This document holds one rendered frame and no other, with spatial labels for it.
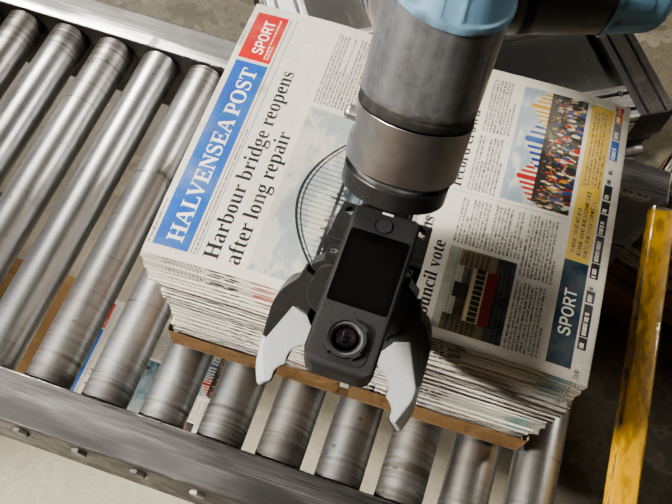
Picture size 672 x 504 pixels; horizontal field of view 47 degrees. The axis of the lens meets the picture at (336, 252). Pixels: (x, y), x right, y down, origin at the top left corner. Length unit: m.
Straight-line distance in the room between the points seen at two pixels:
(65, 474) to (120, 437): 0.85
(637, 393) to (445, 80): 0.52
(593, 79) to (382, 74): 1.51
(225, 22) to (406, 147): 1.76
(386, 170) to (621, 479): 0.48
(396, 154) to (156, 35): 0.66
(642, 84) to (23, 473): 1.58
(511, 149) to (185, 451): 0.43
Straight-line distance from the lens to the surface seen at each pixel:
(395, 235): 0.50
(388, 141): 0.47
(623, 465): 0.86
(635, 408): 0.88
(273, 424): 0.82
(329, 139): 0.69
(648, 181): 1.05
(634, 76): 1.97
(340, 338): 0.47
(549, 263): 0.67
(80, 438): 0.84
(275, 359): 0.59
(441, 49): 0.45
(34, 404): 0.86
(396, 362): 0.56
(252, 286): 0.63
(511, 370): 0.64
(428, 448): 0.83
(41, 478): 1.69
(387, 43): 0.46
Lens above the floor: 1.59
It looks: 62 degrees down
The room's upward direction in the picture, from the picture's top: 8 degrees clockwise
